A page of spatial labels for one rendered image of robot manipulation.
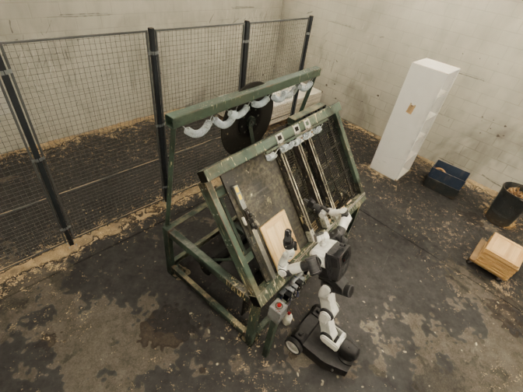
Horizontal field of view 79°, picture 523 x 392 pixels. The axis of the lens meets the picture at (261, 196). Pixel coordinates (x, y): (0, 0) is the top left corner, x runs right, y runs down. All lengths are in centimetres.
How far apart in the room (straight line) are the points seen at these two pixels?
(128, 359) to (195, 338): 66
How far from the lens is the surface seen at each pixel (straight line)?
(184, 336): 374
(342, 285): 297
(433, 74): 593
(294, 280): 328
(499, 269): 551
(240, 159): 272
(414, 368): 416
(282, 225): 313
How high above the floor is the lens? 334
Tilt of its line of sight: 39 degrees down
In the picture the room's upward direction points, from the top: 9 degrees clockwise
